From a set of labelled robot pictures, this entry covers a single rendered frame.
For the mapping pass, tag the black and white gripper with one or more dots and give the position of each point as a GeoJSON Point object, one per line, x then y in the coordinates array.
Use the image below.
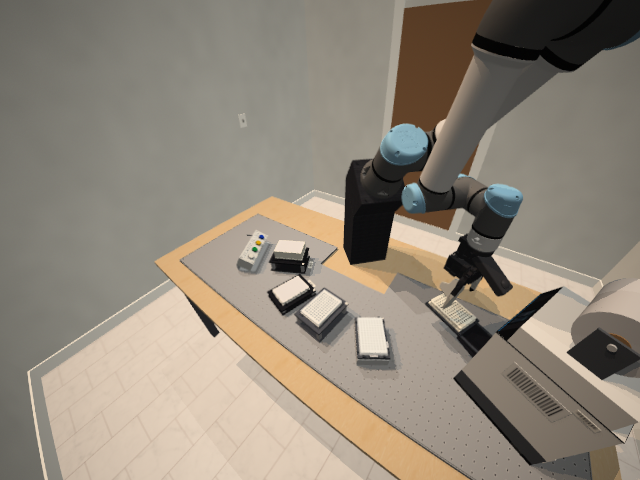
{"type": "Point", "coordinates": [462, 266]}

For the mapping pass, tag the beige control panel with coloured buttons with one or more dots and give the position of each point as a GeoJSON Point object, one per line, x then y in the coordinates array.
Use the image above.
{"type": "Point", "coordinates": [250, 253]}

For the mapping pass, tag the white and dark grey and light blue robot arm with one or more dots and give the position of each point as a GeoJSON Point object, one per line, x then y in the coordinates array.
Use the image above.
{"type": "Point", "coordinates": [530, 25]}

